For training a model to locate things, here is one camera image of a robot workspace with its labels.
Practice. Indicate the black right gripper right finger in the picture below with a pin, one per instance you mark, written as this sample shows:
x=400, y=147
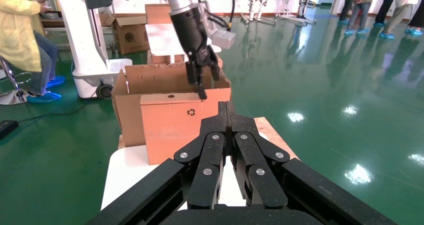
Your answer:
x=255, y=160

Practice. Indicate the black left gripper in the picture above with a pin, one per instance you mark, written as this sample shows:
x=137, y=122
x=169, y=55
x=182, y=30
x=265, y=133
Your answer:
x=190, y=31

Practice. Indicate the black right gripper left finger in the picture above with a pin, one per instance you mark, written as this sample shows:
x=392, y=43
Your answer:
x=208, y=157

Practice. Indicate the small cardboard box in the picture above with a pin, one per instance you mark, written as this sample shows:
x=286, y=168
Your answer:
x=172, y=130

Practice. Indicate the large open cardboard box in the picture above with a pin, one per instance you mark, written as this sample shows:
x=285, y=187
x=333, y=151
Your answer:
x=155, y=77

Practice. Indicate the plain cardboard box behind table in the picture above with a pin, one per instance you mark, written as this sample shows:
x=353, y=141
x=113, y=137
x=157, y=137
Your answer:
x=157, y=14

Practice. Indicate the cardboard box with round print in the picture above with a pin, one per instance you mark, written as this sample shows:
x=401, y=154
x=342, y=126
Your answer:
x=130, y=38

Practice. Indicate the plywood board under table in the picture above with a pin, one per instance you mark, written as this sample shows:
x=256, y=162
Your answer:
x=275, y=137

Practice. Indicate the white background table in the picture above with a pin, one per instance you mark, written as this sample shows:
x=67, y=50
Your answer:
x=162, y=39

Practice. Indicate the white humanoid robot on stand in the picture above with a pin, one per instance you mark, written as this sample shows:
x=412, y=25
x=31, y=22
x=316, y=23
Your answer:
x=257, y=1

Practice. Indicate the white wheeled robot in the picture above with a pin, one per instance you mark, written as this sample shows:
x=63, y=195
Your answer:
x=86, y=41

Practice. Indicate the black humanoid robot on stand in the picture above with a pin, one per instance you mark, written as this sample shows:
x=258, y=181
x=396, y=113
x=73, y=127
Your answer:
x=304, y=0

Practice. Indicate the person in dark trousers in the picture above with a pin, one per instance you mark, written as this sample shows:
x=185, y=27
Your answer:
x=346, y=5

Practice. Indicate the person in blue jeans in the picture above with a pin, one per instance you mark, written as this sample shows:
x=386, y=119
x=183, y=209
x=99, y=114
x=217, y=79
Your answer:
x=361, y=8

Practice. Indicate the chrome bar stool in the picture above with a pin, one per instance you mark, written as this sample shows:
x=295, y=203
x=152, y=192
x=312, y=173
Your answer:
x=13, y=96

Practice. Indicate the person in yellow coat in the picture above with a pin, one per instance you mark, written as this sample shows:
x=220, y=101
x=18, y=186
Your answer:
x=16, y=28

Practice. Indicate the person in black trousers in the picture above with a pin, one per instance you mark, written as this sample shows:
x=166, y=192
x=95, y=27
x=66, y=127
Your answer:
x=386, y=5

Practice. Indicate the person in beige clothes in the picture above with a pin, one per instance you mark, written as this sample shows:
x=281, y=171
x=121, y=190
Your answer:
x=399, y=11

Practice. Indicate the black device on floor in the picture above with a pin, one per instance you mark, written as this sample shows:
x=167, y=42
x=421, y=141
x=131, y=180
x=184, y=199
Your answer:
x=6, y=127

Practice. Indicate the person in dark skirt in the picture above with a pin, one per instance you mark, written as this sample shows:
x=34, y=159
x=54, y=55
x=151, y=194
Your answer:
x=418, y=18

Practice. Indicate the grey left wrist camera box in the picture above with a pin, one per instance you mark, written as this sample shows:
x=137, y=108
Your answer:
x=223, y=38

